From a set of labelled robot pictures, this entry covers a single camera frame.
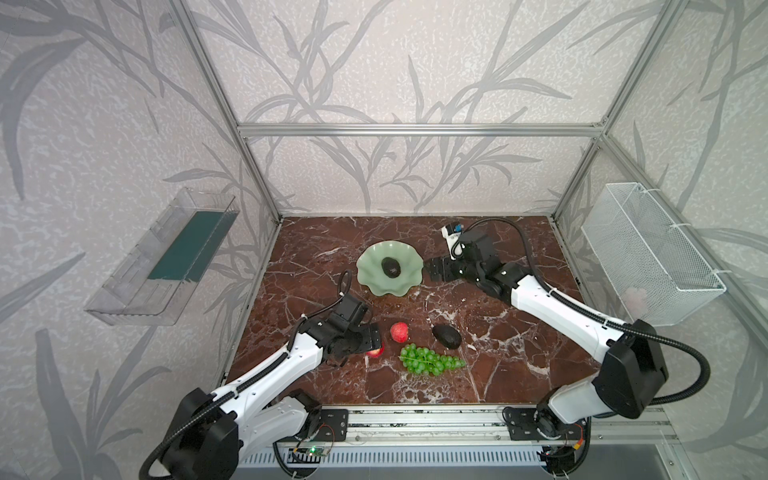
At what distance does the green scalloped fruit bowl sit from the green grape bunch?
0.20m

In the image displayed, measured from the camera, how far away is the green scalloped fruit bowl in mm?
1002

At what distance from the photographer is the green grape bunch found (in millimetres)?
814
